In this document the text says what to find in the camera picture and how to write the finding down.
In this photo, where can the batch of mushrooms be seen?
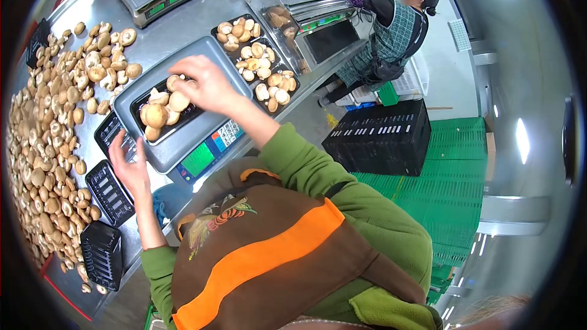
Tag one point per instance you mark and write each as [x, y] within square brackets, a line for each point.
[156, 115]
[238, 31]
[275, 91]
[256, 62]

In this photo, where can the small green crate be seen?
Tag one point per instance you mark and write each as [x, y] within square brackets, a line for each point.
[388, 94]

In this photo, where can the person's right hand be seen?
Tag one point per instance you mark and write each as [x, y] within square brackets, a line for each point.
[213, 85]

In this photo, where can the black plastic crate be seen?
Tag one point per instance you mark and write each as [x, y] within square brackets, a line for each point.
[380, 140]

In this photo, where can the large pile of loose mushrooms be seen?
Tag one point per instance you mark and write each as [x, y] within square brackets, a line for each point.
[46, 146]

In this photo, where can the person's left hand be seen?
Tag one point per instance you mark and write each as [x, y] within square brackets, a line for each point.
[132, 172]

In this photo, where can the white plastic crate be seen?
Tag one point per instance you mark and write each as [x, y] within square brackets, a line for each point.
[409, 80]

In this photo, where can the person's left fingers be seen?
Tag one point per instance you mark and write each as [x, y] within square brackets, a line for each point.
[118, 146]

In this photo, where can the grey film wrapping machine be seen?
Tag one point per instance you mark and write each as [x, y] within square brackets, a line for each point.
[328, 39]

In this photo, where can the person's body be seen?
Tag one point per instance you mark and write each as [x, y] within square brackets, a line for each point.
[275, 247]

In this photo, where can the ceiling light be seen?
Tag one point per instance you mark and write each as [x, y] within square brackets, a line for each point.
[523, 141]

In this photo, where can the stack of green crates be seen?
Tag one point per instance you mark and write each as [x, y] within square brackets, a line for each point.
[449, 192]

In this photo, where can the person's right fingers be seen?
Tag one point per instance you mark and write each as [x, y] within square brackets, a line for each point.
[192, 86]

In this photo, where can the person's left thumb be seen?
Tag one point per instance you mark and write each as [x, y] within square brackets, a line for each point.
[141, 158]

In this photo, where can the stack of black trays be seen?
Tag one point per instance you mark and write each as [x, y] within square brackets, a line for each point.
[102, 255]

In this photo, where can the empty black plastic tray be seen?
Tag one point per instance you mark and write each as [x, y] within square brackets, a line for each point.
[106, 134]
[37, 42]
[109, 193]

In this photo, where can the single brown mushroom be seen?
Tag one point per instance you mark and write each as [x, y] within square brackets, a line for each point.
[173, 83]

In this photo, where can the blue bag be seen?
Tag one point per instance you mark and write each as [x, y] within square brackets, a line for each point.
[170, 200]

